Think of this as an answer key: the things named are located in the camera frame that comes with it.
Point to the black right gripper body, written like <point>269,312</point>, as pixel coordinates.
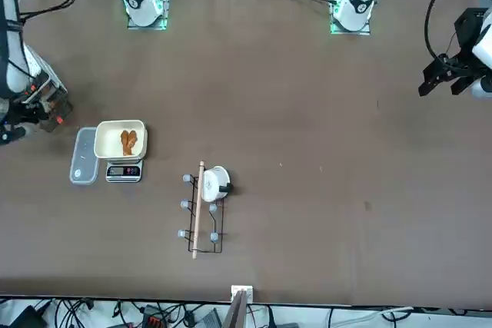
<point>21,114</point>

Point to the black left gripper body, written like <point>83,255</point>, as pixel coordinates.
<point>469,28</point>

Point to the brown toy bread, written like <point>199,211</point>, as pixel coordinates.
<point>128,143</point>

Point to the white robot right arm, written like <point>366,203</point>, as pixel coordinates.
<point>138,1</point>

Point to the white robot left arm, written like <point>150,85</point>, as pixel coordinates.
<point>359,1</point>

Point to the white digital kitchen scale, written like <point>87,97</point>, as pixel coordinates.
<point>123,171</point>

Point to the translucent container lid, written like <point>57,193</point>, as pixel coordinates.
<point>82,159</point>

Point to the cream plastic tray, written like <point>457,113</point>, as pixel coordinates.
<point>109,143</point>

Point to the black power adapter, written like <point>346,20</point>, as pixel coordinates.
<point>25,318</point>

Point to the black device red buttons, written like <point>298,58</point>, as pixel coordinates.
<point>153,320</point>

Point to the grey power adapter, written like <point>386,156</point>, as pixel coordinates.
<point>210,319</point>

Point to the brown stand pole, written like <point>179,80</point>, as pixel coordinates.
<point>236,314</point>

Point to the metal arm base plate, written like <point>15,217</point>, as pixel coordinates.
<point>348,32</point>
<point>148,27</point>

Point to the white table edge bracket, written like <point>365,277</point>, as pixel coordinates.
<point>248,289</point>

